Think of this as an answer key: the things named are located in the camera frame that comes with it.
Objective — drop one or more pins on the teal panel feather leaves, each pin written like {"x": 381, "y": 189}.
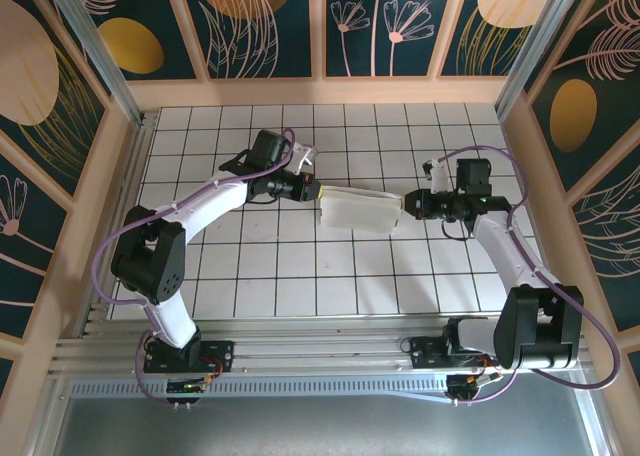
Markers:
{"x": 600, "y": 26}

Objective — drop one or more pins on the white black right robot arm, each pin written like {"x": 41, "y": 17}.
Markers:
{"x": 525, "y": 301}

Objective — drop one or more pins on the teal panel large pale circle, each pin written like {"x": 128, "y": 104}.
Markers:
{"x": 30, "y": 76}

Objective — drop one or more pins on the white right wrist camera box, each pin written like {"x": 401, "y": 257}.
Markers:
{"x": 437, "y": 173}

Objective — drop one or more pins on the white paper box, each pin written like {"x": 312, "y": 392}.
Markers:
{"x": 360, "y": 211}

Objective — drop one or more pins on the teal panel single flower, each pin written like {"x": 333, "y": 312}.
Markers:
{"x": 25, "y": 256}

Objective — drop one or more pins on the teal panel orange circle leaves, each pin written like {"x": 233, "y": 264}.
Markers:
{"x": 240, "y": 26}

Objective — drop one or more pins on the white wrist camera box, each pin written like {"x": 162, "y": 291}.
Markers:
{"x": 302, "y": 156}
{"x": 437, "y": 173}

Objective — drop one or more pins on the teal panel yellow oval stem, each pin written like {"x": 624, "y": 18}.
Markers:
{"x": 575, "y": 116}

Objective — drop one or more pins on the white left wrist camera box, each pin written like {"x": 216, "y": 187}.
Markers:
{"x": 302, "y": 156}

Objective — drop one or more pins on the teal panel pink flowers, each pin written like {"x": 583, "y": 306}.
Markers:
{"x": 390, "y": 26}

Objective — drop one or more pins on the aluminium side rail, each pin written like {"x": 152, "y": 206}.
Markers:
{"x": 130, "y": 166}

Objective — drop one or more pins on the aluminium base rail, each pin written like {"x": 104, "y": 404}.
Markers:
{"x": 320, "y": 341}

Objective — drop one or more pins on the teal panel pink leaf outlines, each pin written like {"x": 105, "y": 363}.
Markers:
{"x": 615, "y": 226}

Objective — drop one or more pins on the grey metal sheet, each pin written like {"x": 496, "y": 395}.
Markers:
{"x": 320, "y": 431}

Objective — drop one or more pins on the aluminium frame post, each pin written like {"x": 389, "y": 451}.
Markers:
{"x": 100, "y": 61}
{"x": 530, "y": 51}

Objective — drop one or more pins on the small controller board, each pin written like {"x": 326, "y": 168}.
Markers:
{"x": 185, "y": 387}
{"x": 462, "y": 383}

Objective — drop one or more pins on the teal panel yellow oval fern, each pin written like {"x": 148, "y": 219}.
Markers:
{"x": 150, "y": 26}

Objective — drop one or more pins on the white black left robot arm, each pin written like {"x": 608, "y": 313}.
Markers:
{"x": 165, "y": 276}

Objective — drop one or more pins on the teal panel pale circle grass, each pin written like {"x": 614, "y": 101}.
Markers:
{"x": 500, "y": 26}

